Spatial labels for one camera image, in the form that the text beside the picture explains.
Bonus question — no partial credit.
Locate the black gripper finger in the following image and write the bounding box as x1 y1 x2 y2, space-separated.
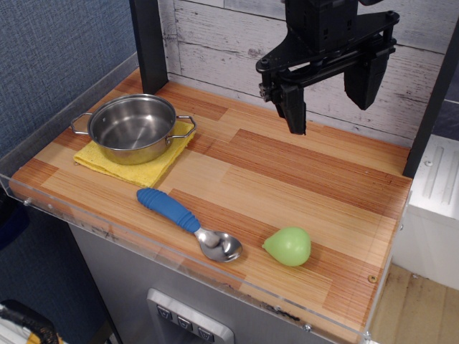
275 85 306 135
344 56 388 110

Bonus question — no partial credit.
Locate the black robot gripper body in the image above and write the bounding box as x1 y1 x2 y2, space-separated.
256 1 400 103

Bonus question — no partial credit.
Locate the green plastic pear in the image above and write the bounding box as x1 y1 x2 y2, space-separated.
262 226 311 267

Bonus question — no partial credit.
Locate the yellow cloth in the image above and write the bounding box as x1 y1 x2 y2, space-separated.
73 120 197 188

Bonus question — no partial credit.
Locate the stainless steel pot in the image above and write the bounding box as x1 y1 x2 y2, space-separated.
70 94 197 166

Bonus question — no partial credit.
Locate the white metal block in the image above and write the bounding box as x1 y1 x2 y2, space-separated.
392 135 458 289

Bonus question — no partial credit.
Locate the silver toy cabinet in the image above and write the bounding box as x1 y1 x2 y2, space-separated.
71 226 362 343

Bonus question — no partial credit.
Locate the silver dispenser button panel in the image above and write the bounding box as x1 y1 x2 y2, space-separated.
146 288 235 343

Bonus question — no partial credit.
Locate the black right vertical post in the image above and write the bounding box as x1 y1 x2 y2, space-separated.
402 22 458 178

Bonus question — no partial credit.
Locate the black vertical post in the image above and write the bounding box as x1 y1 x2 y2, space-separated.
402 22 458 178
129 0 169 94

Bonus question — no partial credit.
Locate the blue handled metal spoon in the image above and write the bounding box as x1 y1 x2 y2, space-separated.
136 188 242 262

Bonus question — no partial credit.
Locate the black left vertical post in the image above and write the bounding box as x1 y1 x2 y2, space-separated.
129 0 169 94

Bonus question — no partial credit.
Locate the clear acrylic guard rail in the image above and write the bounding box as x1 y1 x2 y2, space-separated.
0 53 413 344

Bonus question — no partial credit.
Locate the black yellow strap bundle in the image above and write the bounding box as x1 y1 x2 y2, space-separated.
0 299 67 344

